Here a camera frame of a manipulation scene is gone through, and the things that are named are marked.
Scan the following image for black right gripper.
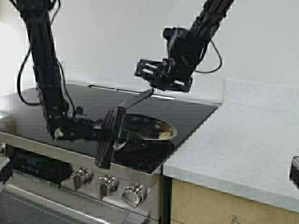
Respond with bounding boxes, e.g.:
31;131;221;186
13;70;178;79
163;27;208;81

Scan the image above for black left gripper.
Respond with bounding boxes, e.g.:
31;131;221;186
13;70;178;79
48;106;126;168

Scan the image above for steel frying pan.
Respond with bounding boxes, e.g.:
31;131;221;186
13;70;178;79
113;114;178;152

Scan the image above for raw shrimp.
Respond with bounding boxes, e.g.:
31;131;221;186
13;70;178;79
158;131;172;140

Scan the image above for black spatula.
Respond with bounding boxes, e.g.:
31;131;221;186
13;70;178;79
118;88;154;109

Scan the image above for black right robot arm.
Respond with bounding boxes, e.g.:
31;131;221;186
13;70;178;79
163;0;233;81

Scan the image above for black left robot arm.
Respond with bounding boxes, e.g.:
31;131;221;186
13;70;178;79
11;0;126;169

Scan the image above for middle silver stove knob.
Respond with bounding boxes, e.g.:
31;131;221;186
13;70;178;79
96;175;120;200

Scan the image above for silver stove knob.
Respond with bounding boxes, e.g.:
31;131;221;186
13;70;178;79
96;175;120;200
71;167;93;191
121;183;150;209

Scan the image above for left silver stove knob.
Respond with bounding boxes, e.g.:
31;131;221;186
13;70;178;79
71;167;93;191

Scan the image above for right silver stove knob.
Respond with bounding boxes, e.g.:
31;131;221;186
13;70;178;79
121;183;150;209

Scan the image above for stainless steel induction stove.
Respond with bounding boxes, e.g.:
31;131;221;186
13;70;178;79
0;93;217;224

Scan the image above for wooden cabinet front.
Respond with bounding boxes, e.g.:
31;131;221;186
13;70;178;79
171;179;299;224

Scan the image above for far left stove knob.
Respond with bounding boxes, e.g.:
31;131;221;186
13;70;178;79
0;143;6;157

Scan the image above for black object at left edge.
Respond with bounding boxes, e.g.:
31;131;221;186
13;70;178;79
0;157;13;184

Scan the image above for black object at edge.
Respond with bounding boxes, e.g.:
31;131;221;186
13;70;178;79
0;157;13;184
289;156;299;188

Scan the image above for black object at right edge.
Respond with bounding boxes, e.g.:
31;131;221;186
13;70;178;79
289;156;299;188

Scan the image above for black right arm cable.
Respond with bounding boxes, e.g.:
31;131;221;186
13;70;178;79
195;39;222;74

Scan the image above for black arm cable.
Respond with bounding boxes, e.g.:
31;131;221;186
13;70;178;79
195;39;222;74
16;49;43;105

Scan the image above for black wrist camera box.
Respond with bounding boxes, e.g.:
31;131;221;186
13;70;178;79
135;59;193;92

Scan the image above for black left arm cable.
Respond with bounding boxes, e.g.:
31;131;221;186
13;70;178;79
16;49;43;105

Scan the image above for silver cabinet handle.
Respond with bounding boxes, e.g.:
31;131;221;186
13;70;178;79
232;215;241;224

